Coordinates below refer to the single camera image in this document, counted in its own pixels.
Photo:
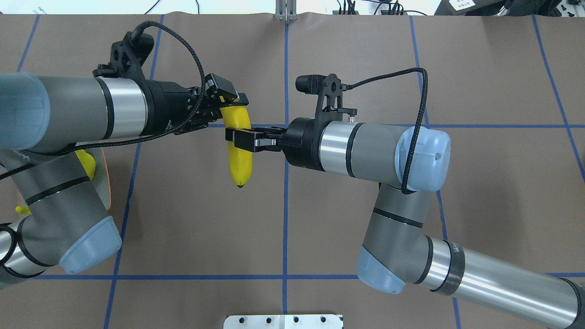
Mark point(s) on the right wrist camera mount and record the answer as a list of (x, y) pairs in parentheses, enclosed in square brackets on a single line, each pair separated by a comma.
[(329, 89)]

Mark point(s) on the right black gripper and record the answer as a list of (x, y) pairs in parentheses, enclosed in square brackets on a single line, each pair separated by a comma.
[(301, 142)]

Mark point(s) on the grey square plate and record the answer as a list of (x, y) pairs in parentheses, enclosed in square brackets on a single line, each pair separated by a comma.
[(101, 181)]

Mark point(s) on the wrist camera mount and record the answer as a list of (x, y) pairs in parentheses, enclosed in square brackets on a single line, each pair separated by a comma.
[(126, 58), (329, 89)]

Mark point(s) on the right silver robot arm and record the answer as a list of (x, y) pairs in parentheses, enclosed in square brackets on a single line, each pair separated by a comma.
[(507, 234)]

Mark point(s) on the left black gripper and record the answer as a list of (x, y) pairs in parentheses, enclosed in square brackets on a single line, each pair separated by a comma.
[(167, 108)]

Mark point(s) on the white pedestal column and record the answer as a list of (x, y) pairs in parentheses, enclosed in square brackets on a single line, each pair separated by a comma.
[(285, 321)]

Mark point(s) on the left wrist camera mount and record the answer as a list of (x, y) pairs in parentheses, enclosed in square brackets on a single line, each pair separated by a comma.
[(126, 58)]

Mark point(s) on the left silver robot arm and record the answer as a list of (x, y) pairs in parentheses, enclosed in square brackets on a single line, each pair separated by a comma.
[(44, 120)]

